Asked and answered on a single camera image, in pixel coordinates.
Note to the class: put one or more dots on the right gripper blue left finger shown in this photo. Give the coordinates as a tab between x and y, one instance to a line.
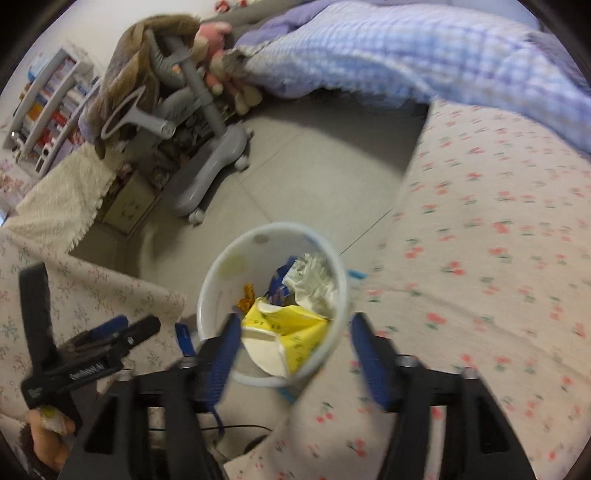
215	359

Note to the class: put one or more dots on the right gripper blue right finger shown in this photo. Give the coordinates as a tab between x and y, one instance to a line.
378	362

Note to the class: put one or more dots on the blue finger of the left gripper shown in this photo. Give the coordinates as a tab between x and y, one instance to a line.
109	328

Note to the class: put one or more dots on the yellow white snack bag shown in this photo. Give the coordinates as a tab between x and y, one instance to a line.
280	339

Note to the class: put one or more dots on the blue biscuit box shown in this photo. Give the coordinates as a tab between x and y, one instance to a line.
278	293

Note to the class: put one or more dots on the white paper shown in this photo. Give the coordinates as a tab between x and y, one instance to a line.
312	284

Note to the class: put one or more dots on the yellow crinkled snack wrapper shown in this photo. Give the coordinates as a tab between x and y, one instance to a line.
248	299

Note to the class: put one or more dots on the white polka dot trash bin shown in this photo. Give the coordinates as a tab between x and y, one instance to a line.
254	258

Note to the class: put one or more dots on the left hand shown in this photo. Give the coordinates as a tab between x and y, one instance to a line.
53	419

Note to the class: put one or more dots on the cream lace cloth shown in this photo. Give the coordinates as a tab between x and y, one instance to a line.
60	209

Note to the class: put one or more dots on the cherry print mattress cover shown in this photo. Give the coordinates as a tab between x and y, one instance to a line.
484	261

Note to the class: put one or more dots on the grey ergonomic chair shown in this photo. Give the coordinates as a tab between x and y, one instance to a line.
183	143

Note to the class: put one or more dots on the white bookshelf with books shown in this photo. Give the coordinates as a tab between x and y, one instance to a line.
49	109

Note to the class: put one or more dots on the brown blanket on chair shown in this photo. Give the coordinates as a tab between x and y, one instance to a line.
129	68

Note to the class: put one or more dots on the pink plush toy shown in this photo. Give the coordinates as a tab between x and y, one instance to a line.
210	43

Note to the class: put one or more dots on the purple blanket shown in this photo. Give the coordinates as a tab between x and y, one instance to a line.
246	41

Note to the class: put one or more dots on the blue plaid quilt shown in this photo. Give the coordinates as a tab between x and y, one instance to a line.
429	51

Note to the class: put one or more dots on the grey bed headboard cushion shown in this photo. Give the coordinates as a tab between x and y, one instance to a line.
255	13

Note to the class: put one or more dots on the small red plush toys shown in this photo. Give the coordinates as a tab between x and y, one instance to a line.
223	6

